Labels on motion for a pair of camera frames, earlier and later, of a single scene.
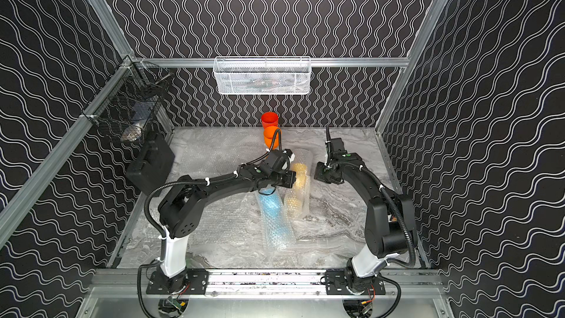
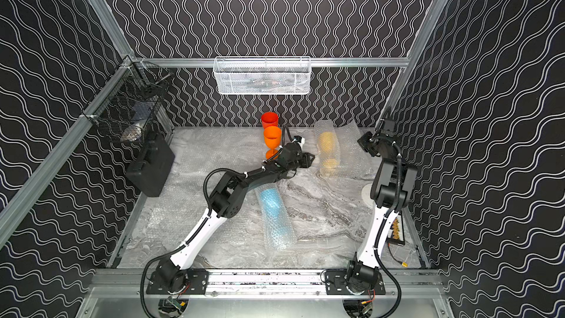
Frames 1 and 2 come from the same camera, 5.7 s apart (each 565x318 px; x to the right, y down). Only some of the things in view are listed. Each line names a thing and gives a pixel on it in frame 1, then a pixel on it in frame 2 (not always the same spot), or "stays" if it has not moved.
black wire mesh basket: [126, 106] stays
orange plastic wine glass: [269, 132] stays
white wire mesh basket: [262, 75] stays
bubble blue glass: [276, 222] stays
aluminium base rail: [264, 285] stays
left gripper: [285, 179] -> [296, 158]
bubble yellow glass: [296, 198] -> [342, 150]
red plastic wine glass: [269, 119] stays
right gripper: [318, 175] -> [363, 142]
